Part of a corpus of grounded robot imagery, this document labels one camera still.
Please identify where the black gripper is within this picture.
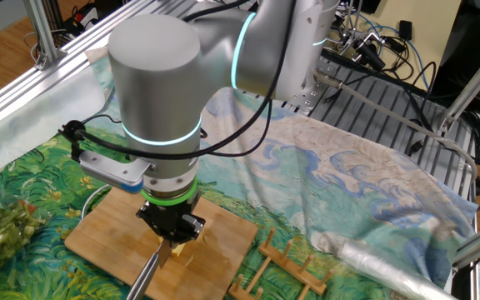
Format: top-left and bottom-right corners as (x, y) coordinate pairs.
(135, 196), (207, 245)

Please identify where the steel kitchen knife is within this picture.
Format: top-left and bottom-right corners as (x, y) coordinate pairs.
(125, 237), (174, 300)

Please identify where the bamboo cutting board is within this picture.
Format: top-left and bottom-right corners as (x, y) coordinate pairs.
(63, 185), (260, 300)

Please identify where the wooden peg rack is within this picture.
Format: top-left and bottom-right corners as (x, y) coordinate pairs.
(227, 227), (335, 300)

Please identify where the painted landscape tablecloth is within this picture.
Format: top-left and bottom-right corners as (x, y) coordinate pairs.
(0, 45), (480, 300)

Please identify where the bag of chopped greens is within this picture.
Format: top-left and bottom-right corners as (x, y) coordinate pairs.
(0, 177), (53, 280)

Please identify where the plastic wrapped roll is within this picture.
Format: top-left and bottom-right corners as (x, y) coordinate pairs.
(318, 231), (460, 300)

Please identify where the white power strip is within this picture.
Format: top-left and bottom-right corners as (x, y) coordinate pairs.
(71, 2), (100, 27)

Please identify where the black power adapter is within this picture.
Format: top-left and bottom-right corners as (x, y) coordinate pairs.
(397, 19), (414, 42)

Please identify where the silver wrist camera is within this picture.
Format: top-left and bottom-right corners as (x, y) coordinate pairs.
(71, 149), (156, 195)

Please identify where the thick black camera cable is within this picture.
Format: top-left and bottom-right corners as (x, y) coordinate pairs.
(58, 0), (298, 162)

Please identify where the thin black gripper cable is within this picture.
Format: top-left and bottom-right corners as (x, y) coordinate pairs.
(197, 99), (273, 158)

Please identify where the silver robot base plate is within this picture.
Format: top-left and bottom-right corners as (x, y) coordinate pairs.
(281, 78), (329, 117)

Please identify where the black camera on bracket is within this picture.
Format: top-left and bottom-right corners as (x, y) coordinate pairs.
(338, 31), (388, 72)

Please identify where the blue cable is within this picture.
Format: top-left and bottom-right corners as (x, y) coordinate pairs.
(358, 12), (431, 91)

